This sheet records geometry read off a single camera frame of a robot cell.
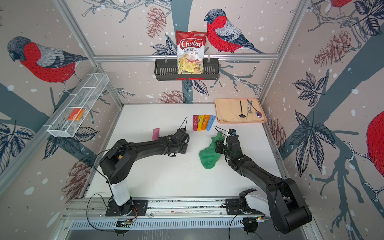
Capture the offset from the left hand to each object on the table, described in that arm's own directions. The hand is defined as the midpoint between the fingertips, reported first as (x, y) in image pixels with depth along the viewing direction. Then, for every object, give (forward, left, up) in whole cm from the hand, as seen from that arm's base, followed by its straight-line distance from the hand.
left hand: (186, 144), depth 94 cm
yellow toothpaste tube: (+23, -9, -2) cm, 25 cm away
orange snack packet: (-23, +22, +33) cm, 45 cm away
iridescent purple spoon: (+28, -55, -3) cm, 62 cm away
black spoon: (+26, -41, -1) cm, 49 cm away
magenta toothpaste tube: (+11, +23, -4) cm, 25 cm away
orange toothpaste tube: (+20, -13, -1) cm, 24 cm away
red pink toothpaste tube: (+19, -5, -1) cm, 20 cm away
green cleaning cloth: (-9, -14, +2) cm, 17 cm away
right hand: (0, -18, +6) cm, 19 cm away
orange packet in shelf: (-1, +50, +32) cm, 59 cm away
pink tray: (+33, -41, -4) cm, 53 cm away
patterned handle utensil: (+37, -49, -3) cm, 61 cm away
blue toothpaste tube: (+23, -18, -2) cm, 29 cm away
